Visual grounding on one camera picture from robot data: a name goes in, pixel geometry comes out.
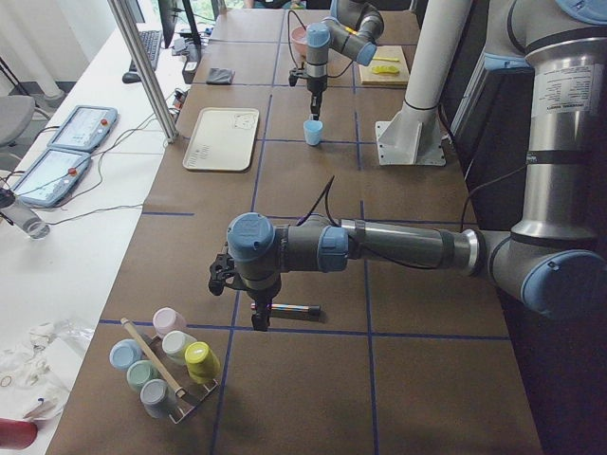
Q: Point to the grey folded cloth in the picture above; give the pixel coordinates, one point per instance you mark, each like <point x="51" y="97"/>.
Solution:
<point x="220" y="76"/>

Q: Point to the steel muddler black head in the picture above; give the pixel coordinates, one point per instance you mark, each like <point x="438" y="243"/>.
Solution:
<point x="281" y="309"/>

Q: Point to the black monitor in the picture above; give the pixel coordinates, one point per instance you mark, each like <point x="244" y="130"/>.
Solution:
<point x="168" y="12"/>

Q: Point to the pink cup on rack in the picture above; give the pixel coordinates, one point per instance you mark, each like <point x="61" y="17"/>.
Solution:
<point x="166" y="320"/>

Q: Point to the clear water bottle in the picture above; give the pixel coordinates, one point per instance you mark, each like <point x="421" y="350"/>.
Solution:
<point x="17" y="213"/>

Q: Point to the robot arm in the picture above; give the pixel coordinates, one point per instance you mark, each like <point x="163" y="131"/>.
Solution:
<point x="543" y="261"/>
<point x="351" y="29"/>

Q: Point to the lemon slices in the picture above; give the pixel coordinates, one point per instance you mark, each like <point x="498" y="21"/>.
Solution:
<point x="385" y="70"/>

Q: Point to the upper teach pendant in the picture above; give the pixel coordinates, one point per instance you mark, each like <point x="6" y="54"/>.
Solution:
<point x="85" y="129"/>

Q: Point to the yellow plastic knife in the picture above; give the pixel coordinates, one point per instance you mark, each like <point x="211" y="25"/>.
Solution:
<point x="386" y="59"/>

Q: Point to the wooden cutting board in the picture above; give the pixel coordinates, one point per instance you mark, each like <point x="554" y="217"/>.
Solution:
<point x="401" y="79"/>

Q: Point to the black keyboard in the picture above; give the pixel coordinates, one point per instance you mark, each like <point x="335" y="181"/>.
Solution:
<point x="151" y="41"/>

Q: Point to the teach pendant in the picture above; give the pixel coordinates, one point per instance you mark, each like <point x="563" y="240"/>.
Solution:
<point x="53" y="175"/>
<point x="85" y="129"/>

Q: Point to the white cup on rack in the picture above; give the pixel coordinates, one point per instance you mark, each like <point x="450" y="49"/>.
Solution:
<point x="175" y="344"/>

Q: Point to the grey cup on rack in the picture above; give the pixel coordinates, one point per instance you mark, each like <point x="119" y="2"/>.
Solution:
<point x="156" y="398"/>

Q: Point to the crumpled white plastic bags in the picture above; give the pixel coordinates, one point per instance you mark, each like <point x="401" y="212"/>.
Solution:
<point x="38" y="373"/>

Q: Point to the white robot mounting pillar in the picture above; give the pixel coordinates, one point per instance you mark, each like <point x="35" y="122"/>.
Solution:
<point x="412" y="136"/>

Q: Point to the pink bowl of ice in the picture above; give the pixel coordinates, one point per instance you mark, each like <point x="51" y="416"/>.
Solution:
<point x="298" y="40"/>

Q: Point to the cream bear tray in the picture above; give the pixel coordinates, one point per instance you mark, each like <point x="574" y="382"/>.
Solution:
<point x="222" y="140"/>

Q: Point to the light blue cup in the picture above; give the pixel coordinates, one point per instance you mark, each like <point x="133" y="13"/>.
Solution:
<point x="312" y="132"/>

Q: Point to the black computer mouse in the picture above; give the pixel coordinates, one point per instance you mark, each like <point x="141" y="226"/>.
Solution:
<point x="130" y="77"/>

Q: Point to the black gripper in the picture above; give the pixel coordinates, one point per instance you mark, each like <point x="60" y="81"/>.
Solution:
<point x="314" y="85"/>
<point x="261" y="295"/>

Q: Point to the aluminium frame post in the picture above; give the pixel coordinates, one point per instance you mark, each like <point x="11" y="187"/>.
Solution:
<point x="130" y="34"/>

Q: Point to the blue cup on rack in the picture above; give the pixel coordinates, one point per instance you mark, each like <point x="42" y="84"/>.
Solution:
<point x="124" y="354"/>

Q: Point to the yellow-green cup on rack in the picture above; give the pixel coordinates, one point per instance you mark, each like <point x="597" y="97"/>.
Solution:
<point x="202" y="363"/>

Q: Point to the lower teach pendant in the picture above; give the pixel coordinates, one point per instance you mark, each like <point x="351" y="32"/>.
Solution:
<point x="53" y="175"/>

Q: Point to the grey office chair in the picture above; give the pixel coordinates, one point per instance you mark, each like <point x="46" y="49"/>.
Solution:
<point x="16" y="113"/>

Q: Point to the wire cup rack wooden handle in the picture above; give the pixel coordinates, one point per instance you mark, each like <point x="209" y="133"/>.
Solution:
<point x="181" y="395"/>

